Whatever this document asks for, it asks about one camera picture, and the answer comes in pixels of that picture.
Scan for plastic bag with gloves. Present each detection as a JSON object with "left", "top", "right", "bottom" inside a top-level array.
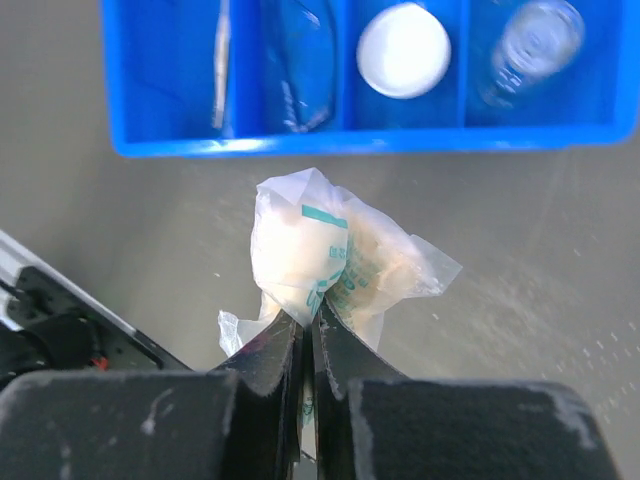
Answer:
[{"left": 218, "top": 168, "right": 462, "bottom": 356}]

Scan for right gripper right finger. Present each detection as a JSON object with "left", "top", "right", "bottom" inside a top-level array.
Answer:
[{"left": 311, "top": 304, "right": 619, "bottom": 479}]

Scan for small glass beaker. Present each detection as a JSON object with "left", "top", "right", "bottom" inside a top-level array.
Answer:
[{"left": 479, "top": 1, "right": 585, "bottom": 108}]

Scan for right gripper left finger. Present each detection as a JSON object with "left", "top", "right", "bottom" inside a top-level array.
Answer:
[{"left": 1, "top": 314, "right": 303, "bottom": 479}]

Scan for white round dish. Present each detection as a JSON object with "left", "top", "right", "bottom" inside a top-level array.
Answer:
[{"left": 356, "top": 2, "right": 452, "bottom": 100}]

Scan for blue frame safety goggles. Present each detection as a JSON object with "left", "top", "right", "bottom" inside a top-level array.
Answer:
[{"left": 260, "top": 1, "right": 337, "bottom": 134}]

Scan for blue plastic compartment bin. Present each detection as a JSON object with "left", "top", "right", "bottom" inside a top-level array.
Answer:
[{"left": 102, "top": 0, "right": 639, "bottom": 157}]

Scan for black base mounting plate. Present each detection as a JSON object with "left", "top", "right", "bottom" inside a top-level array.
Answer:
[{"left": 0, "top": 264, "right": 194, "bottom": 391}]

